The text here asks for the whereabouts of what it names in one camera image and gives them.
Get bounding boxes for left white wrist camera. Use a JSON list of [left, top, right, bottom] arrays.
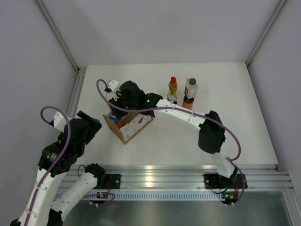
[[49, 112, 67, 132]]

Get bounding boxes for light blue pump bottle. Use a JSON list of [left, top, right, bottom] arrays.
[[109, 114, 124, 129]]

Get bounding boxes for purple cable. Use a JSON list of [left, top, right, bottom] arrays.
[[23, 105, 116, 226], [96, 79, 246, 162]]

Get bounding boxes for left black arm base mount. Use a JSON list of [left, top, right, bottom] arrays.
[[102, 174, 121, 190]]

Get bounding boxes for yellow bottle red cap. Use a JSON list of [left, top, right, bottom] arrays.
[[167, 76, 178, 97]]

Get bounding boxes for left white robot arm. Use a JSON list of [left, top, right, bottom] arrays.
[[11, 108, 106, 226]]

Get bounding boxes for dark blue pump bottle orange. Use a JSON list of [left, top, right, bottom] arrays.
[[182, 94, 194, 110]]

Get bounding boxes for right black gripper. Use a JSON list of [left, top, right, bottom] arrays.
[[108, 91, 137, 120]]

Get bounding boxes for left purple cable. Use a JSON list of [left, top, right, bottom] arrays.
[[23, 105, 116, 226]]

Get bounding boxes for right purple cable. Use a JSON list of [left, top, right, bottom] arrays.
[[96, 79, 246, 162]]

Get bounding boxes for aluminium frame rail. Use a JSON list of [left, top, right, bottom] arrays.
[[56, 164, 294, 190]]

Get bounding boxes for white slotted cable duct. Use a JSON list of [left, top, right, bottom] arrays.
[[56, 193, 224, 201]]

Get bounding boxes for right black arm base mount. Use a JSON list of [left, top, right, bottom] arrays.
[[204, 172, 248, 190]]

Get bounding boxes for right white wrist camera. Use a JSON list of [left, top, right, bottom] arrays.
[[105, 80, 120, 101]]

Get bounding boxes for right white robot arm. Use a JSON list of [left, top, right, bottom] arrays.
[[105, 80, 236, 187]]

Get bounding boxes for clear square bottle grey cap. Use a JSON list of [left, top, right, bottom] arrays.
[[184, 78, 198, 98]]

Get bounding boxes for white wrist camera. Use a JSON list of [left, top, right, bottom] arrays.
[[105, 80, 120, 101], [49, 112, 67, 132]]

